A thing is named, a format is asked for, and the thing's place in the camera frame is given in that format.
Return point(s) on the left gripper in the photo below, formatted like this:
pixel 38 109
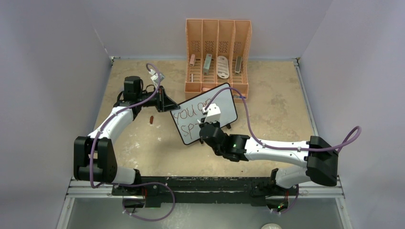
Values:
pixel 163 103

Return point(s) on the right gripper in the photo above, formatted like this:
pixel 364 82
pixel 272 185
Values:
pixel 216 123

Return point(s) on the black framed whiteboard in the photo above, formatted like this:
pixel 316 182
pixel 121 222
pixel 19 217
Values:
pixel 191 111

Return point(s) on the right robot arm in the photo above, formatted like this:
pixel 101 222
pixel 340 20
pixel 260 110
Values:
pixel 312 160

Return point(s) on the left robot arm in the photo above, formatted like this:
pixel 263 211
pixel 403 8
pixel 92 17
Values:
pixel 94 156

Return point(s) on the white oval perforated plate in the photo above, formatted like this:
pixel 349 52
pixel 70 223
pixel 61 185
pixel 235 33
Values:
pixel 222 67

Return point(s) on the grey green box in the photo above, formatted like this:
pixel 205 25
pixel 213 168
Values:
pixel 207 63

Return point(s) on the grey eraser block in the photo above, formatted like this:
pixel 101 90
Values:
pixel 238 65

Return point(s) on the peach plastic desk organizer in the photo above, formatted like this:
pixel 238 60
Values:
pixel 217 52

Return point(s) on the white round object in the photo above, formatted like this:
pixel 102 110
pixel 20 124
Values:
pixel 271 226

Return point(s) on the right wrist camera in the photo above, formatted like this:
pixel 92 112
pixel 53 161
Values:
pixel 211 114

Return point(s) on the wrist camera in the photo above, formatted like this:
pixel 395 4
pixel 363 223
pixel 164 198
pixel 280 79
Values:
pixel 211 114
pixel 154 77

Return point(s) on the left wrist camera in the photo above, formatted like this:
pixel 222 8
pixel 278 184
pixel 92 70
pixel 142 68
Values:
pixel 154 77

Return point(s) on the black aluminium base frame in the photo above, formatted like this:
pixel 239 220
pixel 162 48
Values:
pixel 256 191

